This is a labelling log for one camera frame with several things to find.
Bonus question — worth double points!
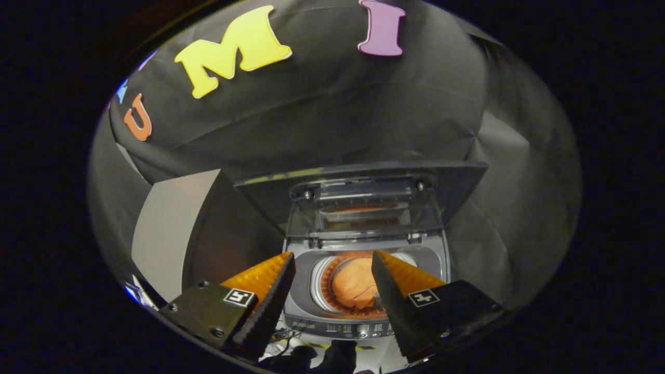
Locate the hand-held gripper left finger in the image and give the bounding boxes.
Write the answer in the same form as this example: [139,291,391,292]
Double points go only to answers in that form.
[158,252,297,361]

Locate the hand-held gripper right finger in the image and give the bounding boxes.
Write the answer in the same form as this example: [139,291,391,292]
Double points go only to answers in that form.
[371,250,506,363]

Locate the orange polo shirt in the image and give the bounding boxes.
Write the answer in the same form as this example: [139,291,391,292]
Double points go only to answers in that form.
[330,257,386,312]

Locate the dark object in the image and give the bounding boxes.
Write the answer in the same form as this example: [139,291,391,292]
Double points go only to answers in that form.
[316,340,359,374]

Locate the grey cabinet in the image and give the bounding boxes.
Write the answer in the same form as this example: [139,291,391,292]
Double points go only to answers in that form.
[131,169,285,304]

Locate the black backdrop cloth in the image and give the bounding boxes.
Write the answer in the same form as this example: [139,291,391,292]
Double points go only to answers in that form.
[87,0,582,312]

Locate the tangled black cables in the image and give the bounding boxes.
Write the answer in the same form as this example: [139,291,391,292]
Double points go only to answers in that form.
[268,328,303,359]

